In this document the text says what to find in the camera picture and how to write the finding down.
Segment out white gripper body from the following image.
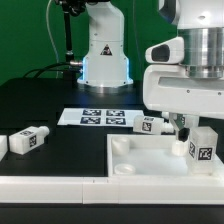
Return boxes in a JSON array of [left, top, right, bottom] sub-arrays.
[[143, 37, 224, 119]]

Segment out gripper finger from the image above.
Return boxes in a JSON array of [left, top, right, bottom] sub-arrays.
[[169, 113, 184, 131], [177, 128, 190, 142]]

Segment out white square table top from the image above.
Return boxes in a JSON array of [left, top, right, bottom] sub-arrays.
[[106, 133, 224, 178]]

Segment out white U-shaped obstacle fence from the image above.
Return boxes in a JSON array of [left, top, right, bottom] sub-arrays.
[[0, 158, 224, 205]]

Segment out fiducial tag sheet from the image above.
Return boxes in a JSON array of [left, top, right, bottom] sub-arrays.
[[58, 108, 143, 127]]

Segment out white block left edge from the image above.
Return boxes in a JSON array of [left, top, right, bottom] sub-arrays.
[[0, 135, 8, 161]]

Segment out black cables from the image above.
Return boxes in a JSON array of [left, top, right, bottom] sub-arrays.
[[22, 63, 73, 80]]

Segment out grey cable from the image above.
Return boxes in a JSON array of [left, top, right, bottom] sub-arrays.
[[45, 0, 64, 80]]

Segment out black camera pole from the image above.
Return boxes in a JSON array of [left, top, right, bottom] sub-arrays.
[[54, 0, 78, 83]]

